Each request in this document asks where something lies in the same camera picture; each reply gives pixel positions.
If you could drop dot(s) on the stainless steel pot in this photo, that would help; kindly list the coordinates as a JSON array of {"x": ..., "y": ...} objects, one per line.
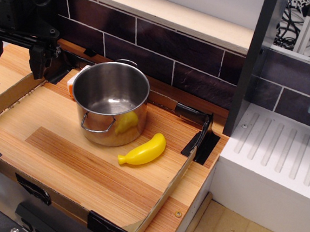
[{"x": 111, "y": 101}]

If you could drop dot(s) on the yellow toy banana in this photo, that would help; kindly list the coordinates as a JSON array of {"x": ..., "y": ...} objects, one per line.
[{"x": 146, "y": 152}]

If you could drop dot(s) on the brass screw in tabletop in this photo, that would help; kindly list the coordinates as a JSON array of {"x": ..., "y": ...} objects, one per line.
[{"x": 178, "y": 214}]

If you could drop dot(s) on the white drying rack block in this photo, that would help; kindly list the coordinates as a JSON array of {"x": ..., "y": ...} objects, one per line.
[{"x": 263, "y": 173}]

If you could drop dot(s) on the cardboard fence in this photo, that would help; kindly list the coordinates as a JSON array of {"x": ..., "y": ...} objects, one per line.
[{"x": 52, "y": 179}]

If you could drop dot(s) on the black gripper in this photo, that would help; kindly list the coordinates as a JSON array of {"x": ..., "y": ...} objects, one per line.
[{"x": 28, "y": 23}]

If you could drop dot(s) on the dark vertical post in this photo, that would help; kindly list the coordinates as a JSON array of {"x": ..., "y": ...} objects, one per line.
[{"x": 245, "y": 89}]

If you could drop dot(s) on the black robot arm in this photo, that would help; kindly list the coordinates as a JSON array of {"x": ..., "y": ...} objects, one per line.
[{"x": 28, "y": 24}]

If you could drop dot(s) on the orange slice toy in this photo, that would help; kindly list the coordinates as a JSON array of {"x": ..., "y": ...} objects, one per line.
[{"x": 70, "y": 82}]

